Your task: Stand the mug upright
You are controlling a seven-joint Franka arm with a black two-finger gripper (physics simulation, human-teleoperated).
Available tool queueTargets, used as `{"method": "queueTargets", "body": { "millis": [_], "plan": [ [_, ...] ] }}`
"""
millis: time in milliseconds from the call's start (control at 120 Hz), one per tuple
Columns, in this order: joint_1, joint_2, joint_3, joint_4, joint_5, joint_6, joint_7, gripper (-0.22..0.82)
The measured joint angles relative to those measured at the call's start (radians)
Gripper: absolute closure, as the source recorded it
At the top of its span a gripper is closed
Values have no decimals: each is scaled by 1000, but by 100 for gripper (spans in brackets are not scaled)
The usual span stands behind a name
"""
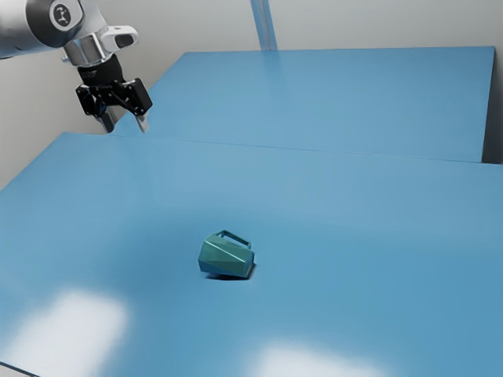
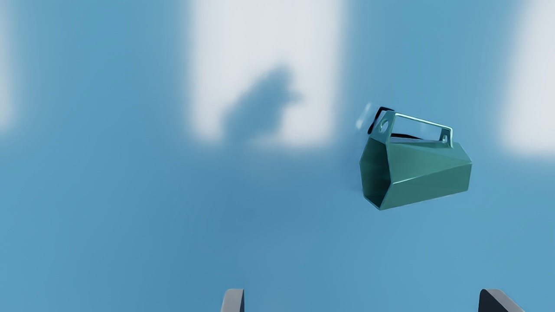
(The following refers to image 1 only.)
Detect teal faceted mug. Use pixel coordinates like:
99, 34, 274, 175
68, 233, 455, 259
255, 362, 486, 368
196, 229, 255, 281

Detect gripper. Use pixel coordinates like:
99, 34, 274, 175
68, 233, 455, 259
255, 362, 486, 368
75, 55, 154, 136

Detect blue-grey metal post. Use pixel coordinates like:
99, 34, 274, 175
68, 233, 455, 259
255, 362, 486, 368
250, 0, 281, 52

